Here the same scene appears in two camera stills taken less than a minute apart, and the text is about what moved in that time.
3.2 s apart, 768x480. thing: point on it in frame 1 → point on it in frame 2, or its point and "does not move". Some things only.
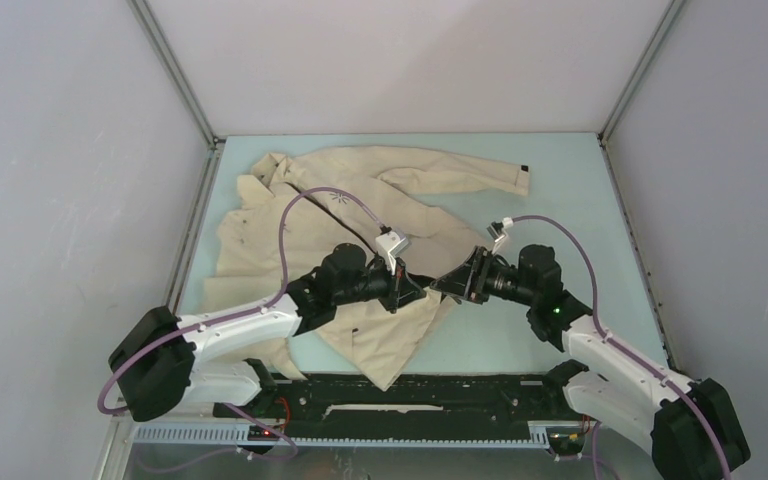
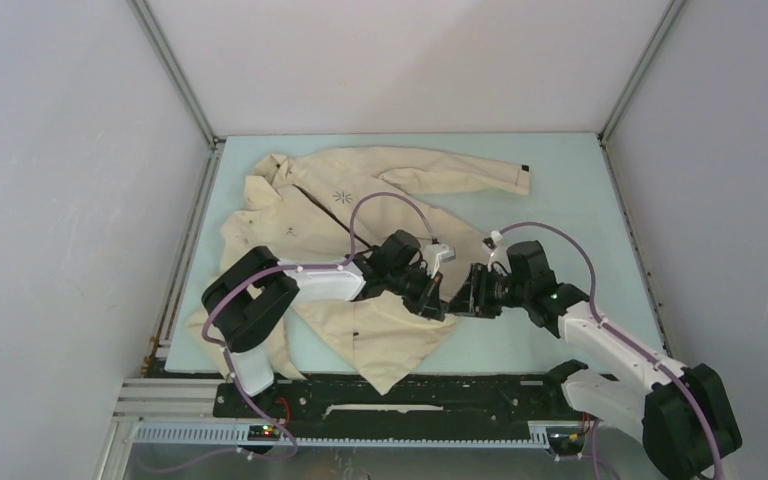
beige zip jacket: x=293 y=210 does not move
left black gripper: x=400 y=289 → x=427 y=303
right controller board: x=566 y=440 does not move
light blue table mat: x=569 y=177 does not move
